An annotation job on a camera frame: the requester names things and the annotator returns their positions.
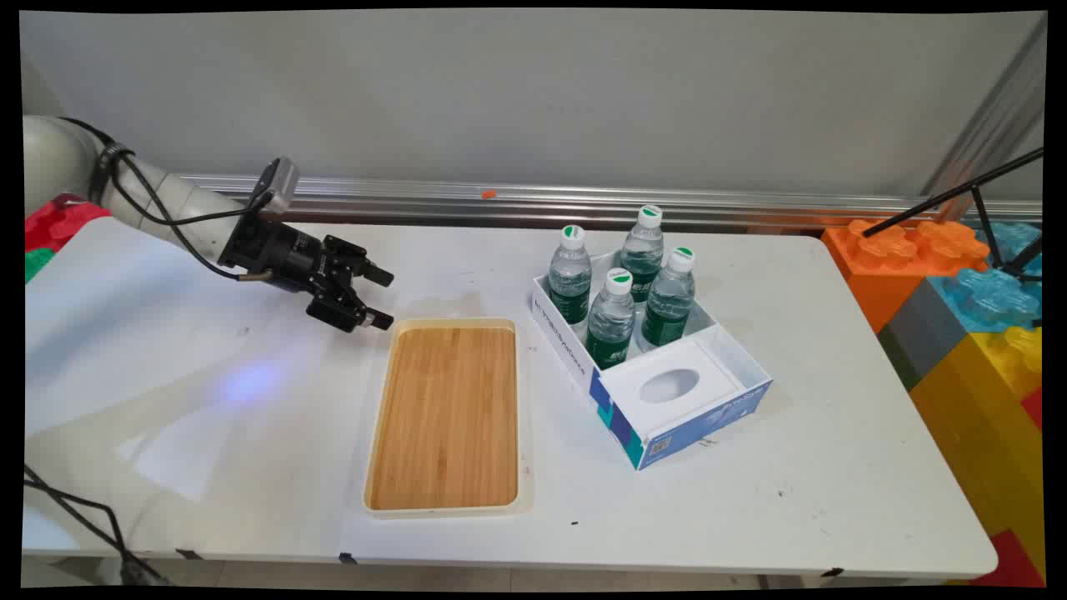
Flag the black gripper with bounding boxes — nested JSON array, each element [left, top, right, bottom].
[[218, 208, 395, 333]]

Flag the green label water bottle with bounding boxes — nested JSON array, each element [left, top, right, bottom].
[[548, 225, 594, 327], [585, 267, 636, 371], [620, 205, 666, 303], [640, 247, 697, 348]]

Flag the bamboo tray with cream rim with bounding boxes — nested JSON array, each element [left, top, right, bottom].
[[361, 317, 534, 519]]

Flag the white and blue cardboard box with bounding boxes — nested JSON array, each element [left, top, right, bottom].
[[531, 250, 774, 473]]

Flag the orange toy building block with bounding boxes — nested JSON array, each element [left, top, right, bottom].
[[821, 218, 989, 334]]

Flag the grey toy building block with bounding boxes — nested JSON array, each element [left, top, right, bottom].
[[877, 279, 969, 392]]

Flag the black tripod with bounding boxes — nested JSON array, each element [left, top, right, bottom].
[[862, 147, 1045, 285]]

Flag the light blue toy building block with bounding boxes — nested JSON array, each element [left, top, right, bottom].
[[928, 221, 1044, 335]]

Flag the yellow toy building block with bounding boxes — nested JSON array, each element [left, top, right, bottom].
[[909, 327, 1045, 578]]

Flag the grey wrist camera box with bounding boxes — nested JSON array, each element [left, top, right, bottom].
[[249, 157, 300, 217]]

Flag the aluminium wall rail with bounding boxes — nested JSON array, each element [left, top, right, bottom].
[[179, 173, 1043, 232]]

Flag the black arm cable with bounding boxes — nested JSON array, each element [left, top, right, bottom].
[[58, 117, 278, 283]]

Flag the black floor cables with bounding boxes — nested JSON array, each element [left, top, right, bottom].
[[23, 464, 169, 586]]

